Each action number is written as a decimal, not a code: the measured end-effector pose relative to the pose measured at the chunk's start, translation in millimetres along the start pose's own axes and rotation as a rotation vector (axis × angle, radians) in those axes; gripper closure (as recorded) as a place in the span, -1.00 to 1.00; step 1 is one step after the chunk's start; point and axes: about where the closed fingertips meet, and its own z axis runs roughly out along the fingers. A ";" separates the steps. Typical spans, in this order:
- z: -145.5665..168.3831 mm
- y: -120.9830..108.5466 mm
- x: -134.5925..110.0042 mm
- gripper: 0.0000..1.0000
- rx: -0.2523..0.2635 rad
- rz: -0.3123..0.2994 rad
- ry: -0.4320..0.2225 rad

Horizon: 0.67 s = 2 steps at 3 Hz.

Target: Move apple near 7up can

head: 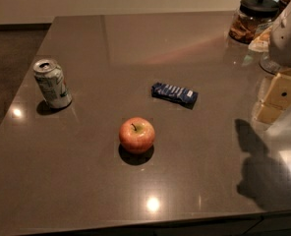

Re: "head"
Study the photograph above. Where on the green white 7up can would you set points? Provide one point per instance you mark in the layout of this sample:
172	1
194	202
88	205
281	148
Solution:
51	81

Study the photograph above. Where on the glass jar with black lid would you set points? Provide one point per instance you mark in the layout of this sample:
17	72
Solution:
252	15

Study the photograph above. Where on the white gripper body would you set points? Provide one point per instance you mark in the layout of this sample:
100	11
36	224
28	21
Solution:
288	41

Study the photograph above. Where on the clear snack packet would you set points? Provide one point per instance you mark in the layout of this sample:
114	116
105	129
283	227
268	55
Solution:
261	42

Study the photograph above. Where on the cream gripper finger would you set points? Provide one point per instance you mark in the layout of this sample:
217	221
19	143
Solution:
274	97

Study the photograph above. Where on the red yellow apple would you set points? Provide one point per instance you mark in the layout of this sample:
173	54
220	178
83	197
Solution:
136	135

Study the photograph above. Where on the blue snack bar wrapper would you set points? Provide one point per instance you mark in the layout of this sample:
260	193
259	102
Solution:
173	93

